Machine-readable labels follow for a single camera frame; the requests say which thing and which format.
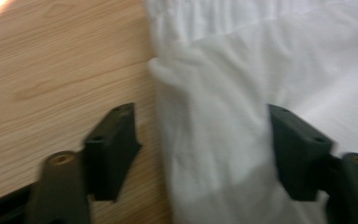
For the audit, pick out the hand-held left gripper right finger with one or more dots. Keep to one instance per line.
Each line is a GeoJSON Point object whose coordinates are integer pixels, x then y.
{"type": "Point", "coordinates": [298, 155]}

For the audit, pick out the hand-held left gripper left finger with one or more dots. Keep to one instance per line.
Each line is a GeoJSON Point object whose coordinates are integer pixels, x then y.
{"type": "Point", "coordinates": [110, 152]}

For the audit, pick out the white skirt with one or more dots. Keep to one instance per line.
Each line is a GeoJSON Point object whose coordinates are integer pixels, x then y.
{"type": "Point", "coordinates": [230, 93]}

